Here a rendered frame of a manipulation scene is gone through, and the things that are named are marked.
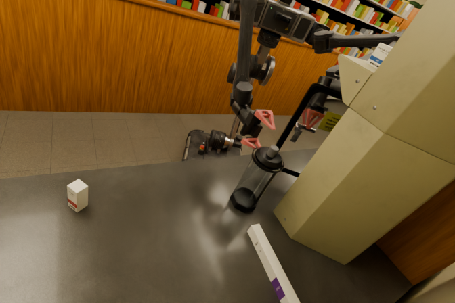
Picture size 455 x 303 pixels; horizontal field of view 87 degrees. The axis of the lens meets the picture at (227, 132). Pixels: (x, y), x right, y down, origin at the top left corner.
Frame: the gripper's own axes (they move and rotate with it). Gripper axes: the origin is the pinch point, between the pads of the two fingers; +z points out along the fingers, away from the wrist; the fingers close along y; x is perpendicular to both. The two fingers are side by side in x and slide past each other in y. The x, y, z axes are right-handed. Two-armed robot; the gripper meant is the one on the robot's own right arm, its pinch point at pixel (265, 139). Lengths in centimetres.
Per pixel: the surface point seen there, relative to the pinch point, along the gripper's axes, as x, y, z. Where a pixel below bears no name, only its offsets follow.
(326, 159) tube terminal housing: 9.0, 5.5, 15.9
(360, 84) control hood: 8.8, 27.6, 11.0
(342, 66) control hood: 8.8, 28.9, 3.6
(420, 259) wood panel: 46, -16, 47
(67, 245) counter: -54, -26, 7
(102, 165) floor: -32, -120, -108
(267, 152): -2.0, -1.4, 4.6
